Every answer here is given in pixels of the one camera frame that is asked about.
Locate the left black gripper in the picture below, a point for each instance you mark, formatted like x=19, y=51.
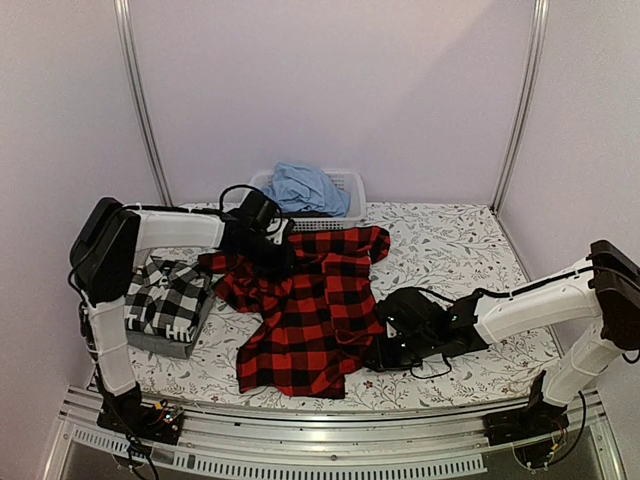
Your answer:
x=284, y=266

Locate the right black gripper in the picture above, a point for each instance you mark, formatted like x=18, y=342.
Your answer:
x=382, y=360

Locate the red black plaid shirt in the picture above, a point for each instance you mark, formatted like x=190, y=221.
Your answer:
x=318, y=320

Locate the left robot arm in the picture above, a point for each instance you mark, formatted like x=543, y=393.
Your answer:
x=103, y=261

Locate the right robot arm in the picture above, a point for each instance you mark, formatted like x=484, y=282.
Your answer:
x=601, y=288

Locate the blue shirt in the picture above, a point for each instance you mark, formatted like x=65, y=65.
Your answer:
x=297, y=188

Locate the folded black white plaid shirt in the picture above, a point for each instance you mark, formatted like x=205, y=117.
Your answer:
x=156, y=269

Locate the floral tablecloth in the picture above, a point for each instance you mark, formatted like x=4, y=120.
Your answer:
x=450, y=249

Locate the white plastic basket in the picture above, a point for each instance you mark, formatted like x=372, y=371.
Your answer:
x=347, y=181

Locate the folded grey shirt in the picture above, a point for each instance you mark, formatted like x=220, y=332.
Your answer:
x=170, y=342

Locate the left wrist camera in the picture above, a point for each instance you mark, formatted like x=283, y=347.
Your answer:
x=264, y=217

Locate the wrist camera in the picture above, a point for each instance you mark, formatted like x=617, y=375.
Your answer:
x=407, y=311
x=264, y=217

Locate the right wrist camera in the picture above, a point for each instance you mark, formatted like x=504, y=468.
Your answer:
x=407, y=311

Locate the aluminium front rail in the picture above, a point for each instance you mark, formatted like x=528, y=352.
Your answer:
x=229, y=442

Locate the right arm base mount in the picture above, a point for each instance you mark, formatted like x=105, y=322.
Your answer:
x=535, y=431

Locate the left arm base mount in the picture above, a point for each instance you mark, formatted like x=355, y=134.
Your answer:
x=127, y=414

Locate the left aluminium post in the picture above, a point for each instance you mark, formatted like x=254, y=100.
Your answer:
x=134, y=77

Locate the aluminium post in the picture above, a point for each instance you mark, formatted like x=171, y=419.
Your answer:
x=134, y=77
x=532, y=64

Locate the right aluminium post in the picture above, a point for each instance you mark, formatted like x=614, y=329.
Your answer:
x=532, y=64

